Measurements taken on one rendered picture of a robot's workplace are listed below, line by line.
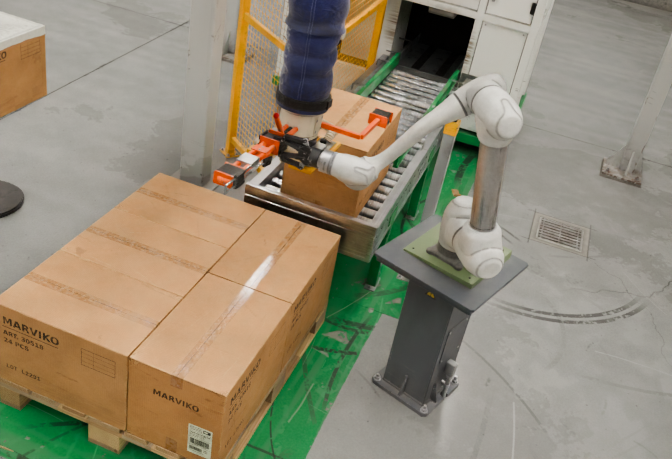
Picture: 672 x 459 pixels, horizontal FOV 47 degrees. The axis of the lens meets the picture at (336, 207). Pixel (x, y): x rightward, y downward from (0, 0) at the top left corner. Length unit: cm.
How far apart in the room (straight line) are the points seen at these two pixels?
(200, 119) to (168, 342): 202
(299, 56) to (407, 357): 146
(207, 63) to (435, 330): 209
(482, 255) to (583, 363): 147
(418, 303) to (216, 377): 101
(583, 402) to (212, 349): 195
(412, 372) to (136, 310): 130
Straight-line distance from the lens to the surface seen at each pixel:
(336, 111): 395
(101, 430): 332
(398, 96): 533
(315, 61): 301
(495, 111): 271
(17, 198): 477
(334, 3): 295
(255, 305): 320
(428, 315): 342
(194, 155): 485
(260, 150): 289
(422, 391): 366
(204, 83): 462
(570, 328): 452
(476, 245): 301
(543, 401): 400
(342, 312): 411
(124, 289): 324
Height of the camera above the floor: 258
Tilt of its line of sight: 31 degrees down
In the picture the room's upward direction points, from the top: 11 degrees clockwise
